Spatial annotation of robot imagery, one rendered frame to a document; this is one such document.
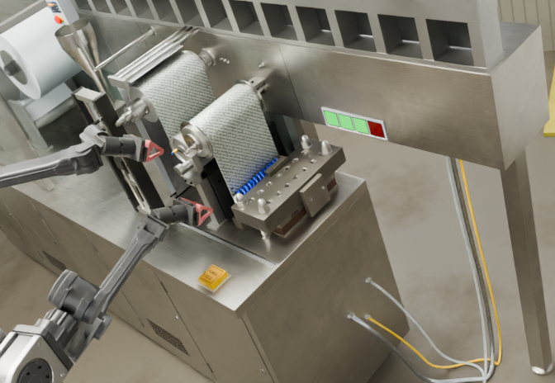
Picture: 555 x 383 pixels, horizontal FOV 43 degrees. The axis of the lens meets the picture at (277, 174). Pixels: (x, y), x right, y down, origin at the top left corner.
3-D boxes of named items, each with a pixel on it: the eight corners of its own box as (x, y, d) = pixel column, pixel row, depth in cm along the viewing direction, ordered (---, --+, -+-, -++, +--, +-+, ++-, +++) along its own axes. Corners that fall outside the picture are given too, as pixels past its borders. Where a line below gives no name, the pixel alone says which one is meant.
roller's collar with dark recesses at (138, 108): (128, 120, 243) (120, 106, 239) (141, 111, 246) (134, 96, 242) (139, 124, 239) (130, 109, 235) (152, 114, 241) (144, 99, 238)
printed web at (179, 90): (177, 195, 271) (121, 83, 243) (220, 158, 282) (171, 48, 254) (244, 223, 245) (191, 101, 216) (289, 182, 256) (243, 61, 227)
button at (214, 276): (200, 283, 228) (196, 278, 227) (215, 269, 231) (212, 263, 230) (213, 290, 223) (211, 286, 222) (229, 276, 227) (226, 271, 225)
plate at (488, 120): (1, 47, 400) (-27, -2, 383) (41, 22, 413) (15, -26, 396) (501, 176, 188) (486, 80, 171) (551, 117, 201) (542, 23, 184)
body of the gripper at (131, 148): (143, 162, 212) (122, 160, 207) (125, 155, 219) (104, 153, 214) (147, 140, 211) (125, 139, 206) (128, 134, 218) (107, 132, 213)
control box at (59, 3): (54, 26, 248) (40, 1, 243) (68, 17, 252) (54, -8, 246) (66, 27, 244) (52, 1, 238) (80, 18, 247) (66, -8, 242)
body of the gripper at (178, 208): (196, 225, 224) (177, 229, 219) (177, 217, 231) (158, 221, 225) (197, 206, 222) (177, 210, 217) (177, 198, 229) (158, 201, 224)
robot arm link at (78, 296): (71, 338, 148) (49, 325, 148) (97, 300, 155) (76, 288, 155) (78, 319, 142) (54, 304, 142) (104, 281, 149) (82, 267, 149)
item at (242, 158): (232, 197, 239) (213, 154, 228) (278, 157, 249) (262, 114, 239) (233, 198, 238) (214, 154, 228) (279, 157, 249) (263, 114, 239)
